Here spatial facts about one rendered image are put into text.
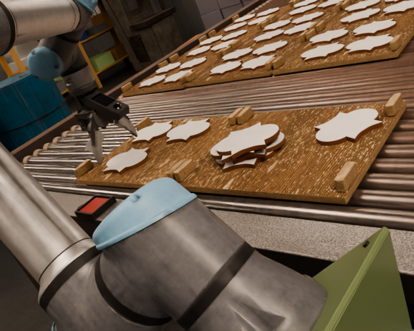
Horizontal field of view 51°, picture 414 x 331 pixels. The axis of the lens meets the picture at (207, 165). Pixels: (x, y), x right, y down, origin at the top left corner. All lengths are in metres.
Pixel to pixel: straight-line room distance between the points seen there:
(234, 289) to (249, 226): 0.35
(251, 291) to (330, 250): 0.27
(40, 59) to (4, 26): 0.32
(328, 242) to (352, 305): 0.27
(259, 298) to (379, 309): 0.13
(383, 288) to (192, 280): 0.20
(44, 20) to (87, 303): 0.52
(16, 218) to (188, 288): 0.26
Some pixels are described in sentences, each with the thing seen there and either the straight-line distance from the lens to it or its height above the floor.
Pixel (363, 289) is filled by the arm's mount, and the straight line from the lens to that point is 0.45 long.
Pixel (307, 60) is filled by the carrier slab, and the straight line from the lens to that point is 1.49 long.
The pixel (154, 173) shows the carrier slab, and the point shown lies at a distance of 1.09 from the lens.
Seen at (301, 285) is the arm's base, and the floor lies 1.04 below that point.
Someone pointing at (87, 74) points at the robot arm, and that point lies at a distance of 1.17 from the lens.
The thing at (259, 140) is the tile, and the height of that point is 0.98.
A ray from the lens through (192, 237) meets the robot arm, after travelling 0.45.
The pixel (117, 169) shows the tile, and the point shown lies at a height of 0.95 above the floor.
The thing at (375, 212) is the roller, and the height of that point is 0.92.
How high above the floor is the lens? 1.36
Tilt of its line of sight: 25 degrees down
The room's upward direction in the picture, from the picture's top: 23 degrees counter-clockwise
